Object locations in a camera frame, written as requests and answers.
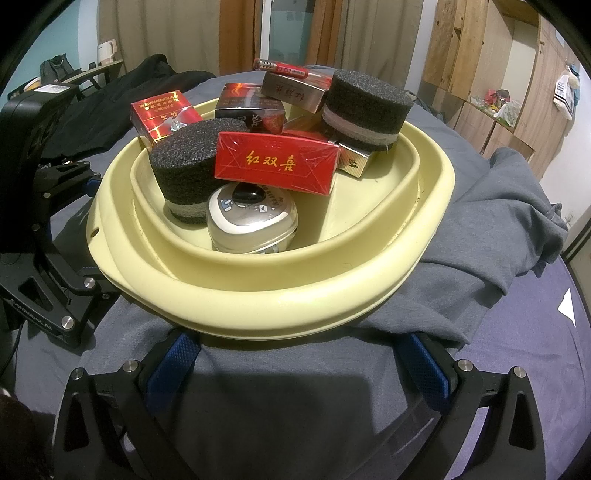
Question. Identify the beige curtain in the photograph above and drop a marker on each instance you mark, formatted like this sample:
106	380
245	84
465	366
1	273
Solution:
369	32

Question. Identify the slim red cigarette box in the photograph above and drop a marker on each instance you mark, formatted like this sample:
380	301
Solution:
286	70

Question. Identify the red gold-lettered cigarette box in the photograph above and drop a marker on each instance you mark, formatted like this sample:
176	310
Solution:
277	161

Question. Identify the frosted glass door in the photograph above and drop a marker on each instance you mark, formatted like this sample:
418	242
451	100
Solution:
292	27

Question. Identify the white plastic bag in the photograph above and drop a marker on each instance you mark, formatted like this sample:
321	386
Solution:
565	92

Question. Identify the grey cloth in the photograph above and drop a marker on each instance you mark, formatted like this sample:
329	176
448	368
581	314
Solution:
485	207
526	360

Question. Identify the round metal tin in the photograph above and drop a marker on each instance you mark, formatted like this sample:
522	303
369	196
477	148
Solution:
251	226

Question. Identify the black foam cylinder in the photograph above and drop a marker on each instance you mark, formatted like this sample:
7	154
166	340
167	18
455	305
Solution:
184	161
369	106

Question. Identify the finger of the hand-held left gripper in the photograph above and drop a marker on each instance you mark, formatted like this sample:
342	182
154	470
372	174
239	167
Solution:
64	180
60	304

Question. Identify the gold-edged cigarette box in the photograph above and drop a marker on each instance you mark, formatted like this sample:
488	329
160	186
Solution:
355	159

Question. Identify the black red cigarette box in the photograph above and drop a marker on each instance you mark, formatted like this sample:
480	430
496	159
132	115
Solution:
244	106

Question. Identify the red silver cigarette box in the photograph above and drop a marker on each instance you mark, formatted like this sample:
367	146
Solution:
295	92

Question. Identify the yellow plastic basin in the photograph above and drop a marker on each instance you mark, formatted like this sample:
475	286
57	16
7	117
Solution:
277	304

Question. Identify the white kettle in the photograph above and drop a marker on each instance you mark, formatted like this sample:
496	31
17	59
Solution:
106	51

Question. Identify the wooden side table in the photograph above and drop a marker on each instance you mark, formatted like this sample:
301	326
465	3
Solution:
97	71

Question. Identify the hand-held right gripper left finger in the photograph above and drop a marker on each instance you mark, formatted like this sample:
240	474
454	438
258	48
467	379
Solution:
171	374

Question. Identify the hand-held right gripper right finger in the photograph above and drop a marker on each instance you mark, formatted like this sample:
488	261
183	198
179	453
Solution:
429	369

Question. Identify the wooden wardrobe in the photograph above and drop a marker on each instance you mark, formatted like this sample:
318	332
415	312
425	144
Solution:
508	55

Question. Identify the pile of small shelf items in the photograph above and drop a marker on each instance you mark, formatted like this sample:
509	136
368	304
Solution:
498	108

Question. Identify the shiny red cigarette box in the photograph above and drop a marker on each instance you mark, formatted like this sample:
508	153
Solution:
157	115

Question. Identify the black backpack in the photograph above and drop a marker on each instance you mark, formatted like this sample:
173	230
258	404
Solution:
54	68

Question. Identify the black cloth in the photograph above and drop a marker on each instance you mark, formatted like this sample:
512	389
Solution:
115	110

